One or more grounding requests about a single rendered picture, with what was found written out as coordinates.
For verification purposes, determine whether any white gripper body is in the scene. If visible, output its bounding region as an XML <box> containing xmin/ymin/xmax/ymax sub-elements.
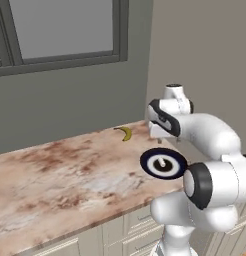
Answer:
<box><xmin>148</xmin><ymin>120</ymin><xmax>178</xmax><ymax>140</ymax></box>

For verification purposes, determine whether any blue and white round plate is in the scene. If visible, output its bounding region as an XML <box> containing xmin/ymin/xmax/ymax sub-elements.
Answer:
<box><xmin>139</xmin><ymin>147</ymin><xmax>189</xmax><ymax>181</ymax></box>

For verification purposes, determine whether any yellow banana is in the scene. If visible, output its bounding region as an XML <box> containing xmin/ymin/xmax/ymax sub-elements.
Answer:
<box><xmin>113</xmin><ymin>126</ymin><xmax>133</xmax><ymax>142</ymax></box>

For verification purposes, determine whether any cream drawer front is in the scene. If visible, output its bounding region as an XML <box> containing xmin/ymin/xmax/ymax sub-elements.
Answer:
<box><xmin>122</xmin><ymin>226</ymin><xmax>165</xmax><ymax>256</ymax></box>
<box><xmin>124</xmin><ymin>205</ymin><xmax>157</xmax><ymax>237</ymax></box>

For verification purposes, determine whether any narrow cream cupboard door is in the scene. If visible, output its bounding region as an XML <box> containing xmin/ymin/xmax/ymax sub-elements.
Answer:
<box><xmin>102</xmin><ymin>215</ymin><xmax>125</xmax><ymax>256</ymax></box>

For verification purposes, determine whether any cream cupboard run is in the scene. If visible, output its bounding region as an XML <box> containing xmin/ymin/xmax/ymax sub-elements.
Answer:
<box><xmin>204</xmin><ymin>201</ymin><xmax>246</xmax><ymax>256</ymax></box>

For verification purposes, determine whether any grey framed window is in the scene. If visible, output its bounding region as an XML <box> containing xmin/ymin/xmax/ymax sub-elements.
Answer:
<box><xmin>0</xmin><ymin>0</ymin><xmax>130</xmax><ymax>78</ymax></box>

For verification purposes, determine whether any wide cream cupboard door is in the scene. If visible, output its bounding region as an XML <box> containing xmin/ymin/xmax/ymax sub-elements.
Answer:
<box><xmin>14</xmin><ymin>234</ymin><xmax>81</xmax><ymax>256</ymax></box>

